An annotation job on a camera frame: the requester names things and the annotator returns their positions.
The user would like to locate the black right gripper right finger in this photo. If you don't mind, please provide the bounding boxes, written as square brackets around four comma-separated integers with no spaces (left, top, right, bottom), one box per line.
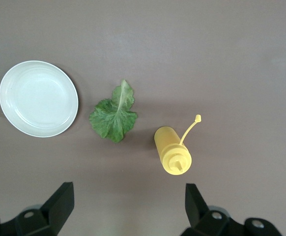
[182,183,281,236]

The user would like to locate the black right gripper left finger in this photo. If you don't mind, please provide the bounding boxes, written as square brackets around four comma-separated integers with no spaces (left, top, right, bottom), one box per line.
[0,181,75,236]

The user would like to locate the yellow squeeze bottle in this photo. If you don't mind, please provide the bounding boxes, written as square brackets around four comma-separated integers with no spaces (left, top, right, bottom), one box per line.
[154,114,202,176]

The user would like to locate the green lettuce leaf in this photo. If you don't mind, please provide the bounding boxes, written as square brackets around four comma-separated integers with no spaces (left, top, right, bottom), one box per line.
[88,79,138,143]

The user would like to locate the cream white plate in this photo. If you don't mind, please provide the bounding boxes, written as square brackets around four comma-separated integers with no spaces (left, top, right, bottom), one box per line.
[0,60,79,138]

